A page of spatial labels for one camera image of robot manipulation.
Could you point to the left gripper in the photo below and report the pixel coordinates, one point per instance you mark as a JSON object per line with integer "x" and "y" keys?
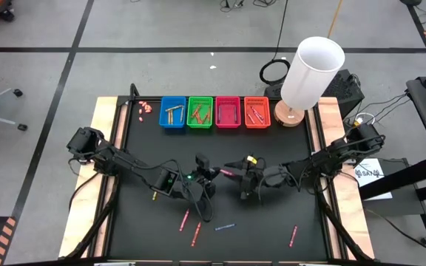
{"x": 196, "y": 184}

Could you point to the blue plastic basket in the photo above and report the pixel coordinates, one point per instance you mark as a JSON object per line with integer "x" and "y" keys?
{"x": 176, "y": 123}

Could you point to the white shade wooden base lamp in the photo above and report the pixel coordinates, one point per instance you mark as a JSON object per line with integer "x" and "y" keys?
{"x": 311, "y": 70}

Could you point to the yellow tape tag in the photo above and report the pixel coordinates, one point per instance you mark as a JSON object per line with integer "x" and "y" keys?
{"x": 250, "y": 159}

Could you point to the grey office chair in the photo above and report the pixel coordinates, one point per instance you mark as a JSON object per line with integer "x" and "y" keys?
{"x": 18, "y": 92}

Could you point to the orange plastic basket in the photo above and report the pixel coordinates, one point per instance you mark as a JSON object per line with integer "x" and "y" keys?
{"x": 266, "y": 123}

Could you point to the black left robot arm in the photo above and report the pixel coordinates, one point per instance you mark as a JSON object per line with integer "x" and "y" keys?
{"x": 124, "y": 162}

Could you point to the black side cart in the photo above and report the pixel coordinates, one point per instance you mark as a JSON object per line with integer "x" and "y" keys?
{"x": 425, "y": 111}

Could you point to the black computer case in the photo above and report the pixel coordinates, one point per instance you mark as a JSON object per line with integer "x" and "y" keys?
{"x": 344, "y": 92}

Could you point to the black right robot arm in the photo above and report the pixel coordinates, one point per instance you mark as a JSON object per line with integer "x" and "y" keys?
{"x": 331, "y": 155}

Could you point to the white paper sheet with logo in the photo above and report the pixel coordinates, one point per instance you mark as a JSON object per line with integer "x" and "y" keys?
{"x": 374, "y": 183}

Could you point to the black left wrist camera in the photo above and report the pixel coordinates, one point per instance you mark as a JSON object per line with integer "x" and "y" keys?
{"x": 202, "y": 161}

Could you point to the green plastic basket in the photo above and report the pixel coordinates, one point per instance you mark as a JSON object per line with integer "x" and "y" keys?
{"x": 191, "y": 123}

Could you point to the red plastic basket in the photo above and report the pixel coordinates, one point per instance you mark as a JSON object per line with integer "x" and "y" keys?
{"x": 228, "y": 112}

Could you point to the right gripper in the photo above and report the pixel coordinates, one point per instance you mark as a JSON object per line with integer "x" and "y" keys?
{"x": 259, "y": 173}

